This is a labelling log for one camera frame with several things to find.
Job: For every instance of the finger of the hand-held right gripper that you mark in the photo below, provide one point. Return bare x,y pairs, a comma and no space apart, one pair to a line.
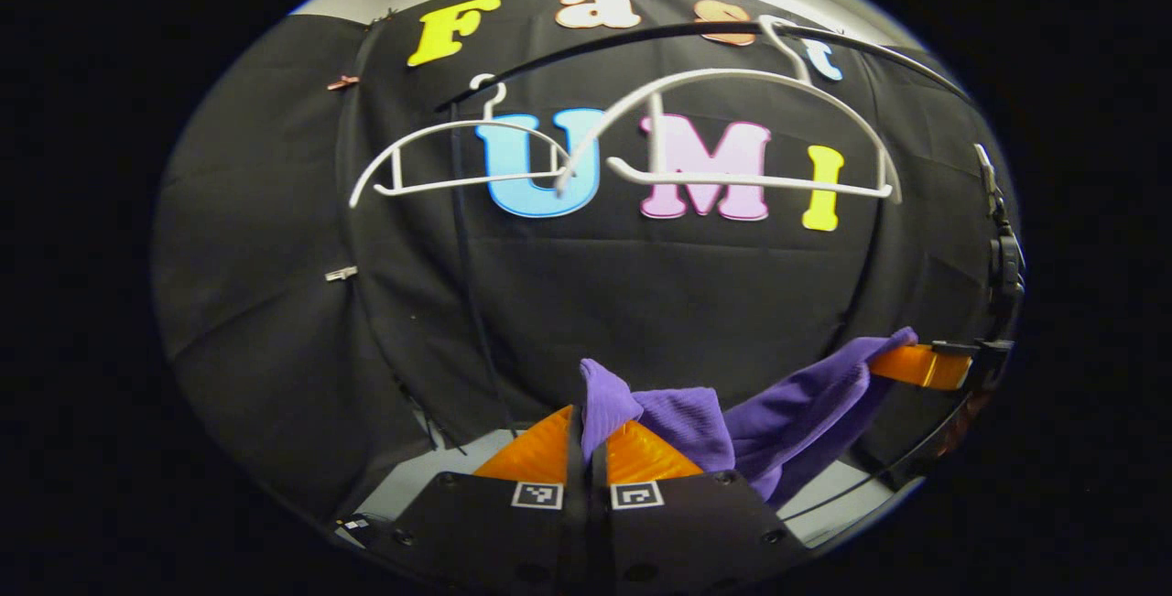
916,367

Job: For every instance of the white plastic hanger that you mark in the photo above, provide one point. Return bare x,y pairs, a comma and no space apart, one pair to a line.
458,183
732,72

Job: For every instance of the black backdrop cloth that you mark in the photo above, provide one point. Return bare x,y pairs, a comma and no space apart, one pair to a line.
275,303

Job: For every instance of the white clip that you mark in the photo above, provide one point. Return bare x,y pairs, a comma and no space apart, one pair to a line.
341,274

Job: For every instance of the pink clip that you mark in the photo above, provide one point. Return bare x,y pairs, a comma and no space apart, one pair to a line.
343,82

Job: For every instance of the black clothes rack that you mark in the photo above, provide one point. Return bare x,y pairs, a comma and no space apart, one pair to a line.
659,28

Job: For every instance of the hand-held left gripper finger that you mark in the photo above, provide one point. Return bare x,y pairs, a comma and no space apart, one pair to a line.
597,523
576,523

